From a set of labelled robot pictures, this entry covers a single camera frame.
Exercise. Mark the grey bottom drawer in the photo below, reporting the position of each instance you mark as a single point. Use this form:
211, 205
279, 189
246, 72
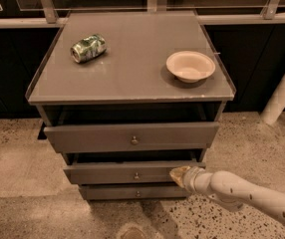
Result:
132, 191

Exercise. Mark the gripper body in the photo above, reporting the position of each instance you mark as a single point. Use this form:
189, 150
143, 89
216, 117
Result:
192, 179

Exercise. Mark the grey drawer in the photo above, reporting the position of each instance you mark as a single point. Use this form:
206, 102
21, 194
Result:
132, 191
131, 137
124, 172

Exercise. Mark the white paper bowl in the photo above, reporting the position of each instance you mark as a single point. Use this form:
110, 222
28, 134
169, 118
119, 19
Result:
189, 66

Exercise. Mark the grey top drawer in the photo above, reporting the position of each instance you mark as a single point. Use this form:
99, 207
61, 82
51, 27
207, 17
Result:
131, 137

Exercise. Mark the grey wooden drawer cabinet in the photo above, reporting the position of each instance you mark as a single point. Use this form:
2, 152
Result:
129, 82

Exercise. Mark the metal railing frame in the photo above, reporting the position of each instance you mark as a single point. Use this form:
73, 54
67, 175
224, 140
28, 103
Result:
116, 4

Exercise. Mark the crushed green soda can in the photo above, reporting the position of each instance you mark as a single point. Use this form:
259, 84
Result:
88, 48

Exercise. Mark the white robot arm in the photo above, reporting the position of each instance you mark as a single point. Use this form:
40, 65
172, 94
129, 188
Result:
230, 191

